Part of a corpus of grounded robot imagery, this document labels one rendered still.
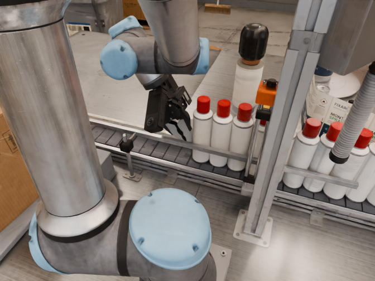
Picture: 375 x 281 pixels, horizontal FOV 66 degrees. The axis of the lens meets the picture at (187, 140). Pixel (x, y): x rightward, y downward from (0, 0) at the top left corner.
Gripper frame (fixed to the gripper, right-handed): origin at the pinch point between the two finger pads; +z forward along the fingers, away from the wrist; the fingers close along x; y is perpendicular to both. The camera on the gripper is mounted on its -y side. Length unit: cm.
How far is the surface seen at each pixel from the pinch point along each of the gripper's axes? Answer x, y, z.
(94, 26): 142, 156, -39
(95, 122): 22.5, -3.8, -16.0
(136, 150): 16.0, -2.9, -2.9
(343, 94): -36, 50, 26
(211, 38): 111, 301, 44
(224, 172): -7.6, -2.8, 10.6
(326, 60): -40.6, -16.1, -18.7
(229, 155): -12.2, -3.8, 4.1
